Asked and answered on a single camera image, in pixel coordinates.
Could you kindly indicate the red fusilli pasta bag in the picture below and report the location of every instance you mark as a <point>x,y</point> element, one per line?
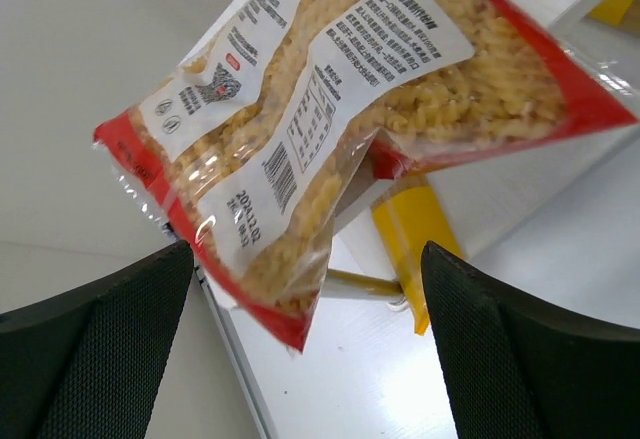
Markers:
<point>248,146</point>

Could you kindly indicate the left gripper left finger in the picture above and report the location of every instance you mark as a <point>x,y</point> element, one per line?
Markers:
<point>88,363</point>

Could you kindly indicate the white two-tier shelf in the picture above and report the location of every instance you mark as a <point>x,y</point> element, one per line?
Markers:
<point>233,380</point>

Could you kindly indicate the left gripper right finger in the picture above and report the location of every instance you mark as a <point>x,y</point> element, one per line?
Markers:
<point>516,366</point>

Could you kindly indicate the right yellow spaghetti pack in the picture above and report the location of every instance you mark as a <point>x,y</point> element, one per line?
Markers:
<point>620,15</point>

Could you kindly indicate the yellow spaghetti pack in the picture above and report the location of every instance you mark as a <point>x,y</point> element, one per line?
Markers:
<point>620,15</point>
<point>406,217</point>

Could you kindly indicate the left yellow spaghetti pack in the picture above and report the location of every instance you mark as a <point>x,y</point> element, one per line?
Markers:
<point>406,217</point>

